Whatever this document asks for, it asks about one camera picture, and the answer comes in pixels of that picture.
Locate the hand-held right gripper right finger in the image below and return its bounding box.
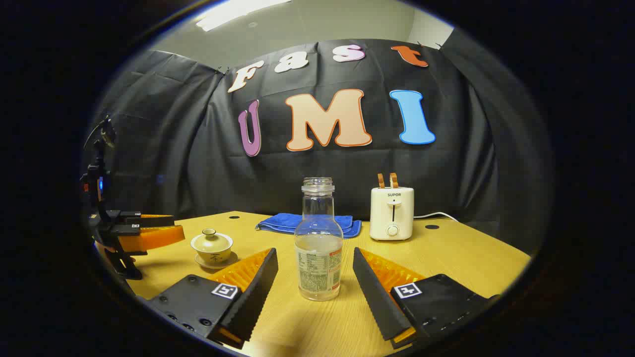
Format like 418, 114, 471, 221
353, 247, 502, 350

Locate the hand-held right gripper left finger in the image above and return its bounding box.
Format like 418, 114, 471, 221
147, 247, 279, 350

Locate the beige ceramic teacup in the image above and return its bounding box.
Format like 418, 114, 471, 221
193, 244, 233, 264

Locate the beige teacup lid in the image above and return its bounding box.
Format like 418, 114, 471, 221
191, 228, 234, 251

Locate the clear plastic water bottle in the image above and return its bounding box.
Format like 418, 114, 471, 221
294, 177, 344, 301

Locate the black backdrop cloth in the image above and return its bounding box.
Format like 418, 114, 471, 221
87, 27, 552, 253

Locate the folded blue towel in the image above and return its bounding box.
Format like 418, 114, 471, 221
255, 213, 362, 239

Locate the white toaster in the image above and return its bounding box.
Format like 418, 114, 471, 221
370, 186, 415, 241

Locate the white toaster cable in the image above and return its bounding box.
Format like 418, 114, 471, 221
413, 212, 459, 222

